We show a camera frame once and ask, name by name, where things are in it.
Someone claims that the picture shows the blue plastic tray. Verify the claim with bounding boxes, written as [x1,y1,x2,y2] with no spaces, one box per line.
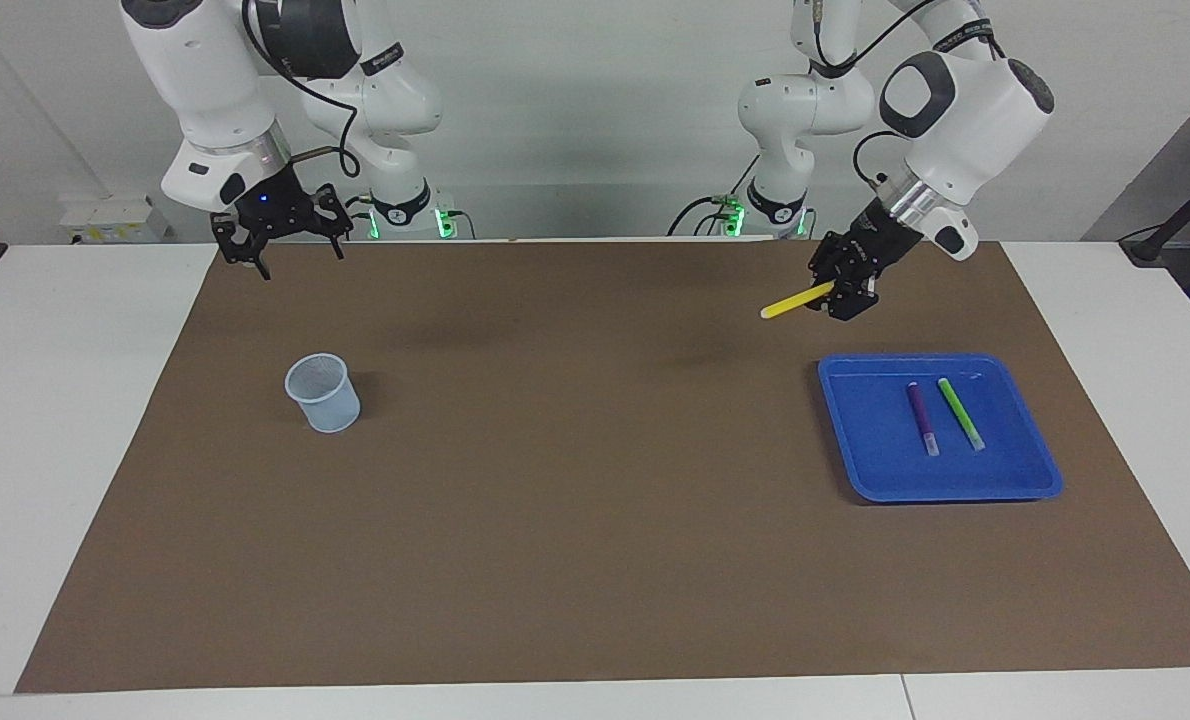
[817,352,1064,503]

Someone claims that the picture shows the black stand leg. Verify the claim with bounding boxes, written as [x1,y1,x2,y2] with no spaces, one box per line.
[1120,158,1190,268]

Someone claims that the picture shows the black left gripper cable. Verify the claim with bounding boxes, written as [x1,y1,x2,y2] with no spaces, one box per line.
[810,0,1006,191]

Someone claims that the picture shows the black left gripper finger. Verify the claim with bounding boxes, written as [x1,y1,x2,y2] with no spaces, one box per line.
[825,262,881,323]
[806,231,856,313]

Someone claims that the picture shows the brown table mat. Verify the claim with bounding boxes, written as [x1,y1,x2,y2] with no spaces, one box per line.
[15,238,1190,694]

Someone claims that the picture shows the yellow pen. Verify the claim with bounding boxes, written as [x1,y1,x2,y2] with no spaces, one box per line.
[760,280,838,321]

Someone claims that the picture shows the black base cable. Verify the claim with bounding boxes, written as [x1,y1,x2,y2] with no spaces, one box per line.
[667,148,768,238]
[343,195,381,242]

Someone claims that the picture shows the white socket box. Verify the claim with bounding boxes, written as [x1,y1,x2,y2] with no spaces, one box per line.
[60,195,171,244]

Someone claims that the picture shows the translucent plastic cup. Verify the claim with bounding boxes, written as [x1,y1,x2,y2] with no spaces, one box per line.
[285,353,362,434]

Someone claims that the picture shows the green pen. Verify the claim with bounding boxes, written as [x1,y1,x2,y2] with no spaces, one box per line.
[936,376,987,453]

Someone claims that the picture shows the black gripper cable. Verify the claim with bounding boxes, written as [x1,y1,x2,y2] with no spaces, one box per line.
[242,0,362,181]
[810,0,1006,191]

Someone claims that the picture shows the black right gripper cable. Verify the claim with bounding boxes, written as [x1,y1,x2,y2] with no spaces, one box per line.
[242,0,362,181]

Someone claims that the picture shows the purple pen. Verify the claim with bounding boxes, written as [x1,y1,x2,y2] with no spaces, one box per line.
[904,381,942,459]

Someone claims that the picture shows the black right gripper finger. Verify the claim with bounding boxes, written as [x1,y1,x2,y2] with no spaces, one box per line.
[300,183,355,262]
[210,212,274,282]

